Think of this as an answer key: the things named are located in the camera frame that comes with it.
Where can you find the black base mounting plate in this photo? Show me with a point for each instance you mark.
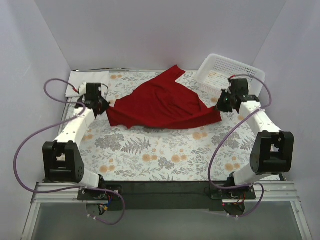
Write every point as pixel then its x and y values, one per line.
pixel 165 195

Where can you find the red t-shirt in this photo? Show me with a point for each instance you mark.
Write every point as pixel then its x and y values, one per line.
pixel 162 103

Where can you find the folded white t-shirt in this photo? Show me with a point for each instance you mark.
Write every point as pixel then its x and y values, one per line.
pixel 77 78

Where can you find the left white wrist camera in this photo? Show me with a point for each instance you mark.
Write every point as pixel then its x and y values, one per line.
pixel 81 90

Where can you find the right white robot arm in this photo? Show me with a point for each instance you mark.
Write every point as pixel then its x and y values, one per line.
pixel 272 151

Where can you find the floral patterned table mat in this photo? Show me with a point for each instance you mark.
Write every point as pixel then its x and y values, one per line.
pixel 144 154

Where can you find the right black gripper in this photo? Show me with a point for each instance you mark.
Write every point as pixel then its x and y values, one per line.
pixel 223 103

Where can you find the white plastic basket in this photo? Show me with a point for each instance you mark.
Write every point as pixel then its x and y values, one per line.
pixel 214 72

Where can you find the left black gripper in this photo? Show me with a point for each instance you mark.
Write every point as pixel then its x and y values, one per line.
pixel 100 106

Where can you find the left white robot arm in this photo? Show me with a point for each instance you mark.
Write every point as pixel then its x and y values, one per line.
pixel 62 158

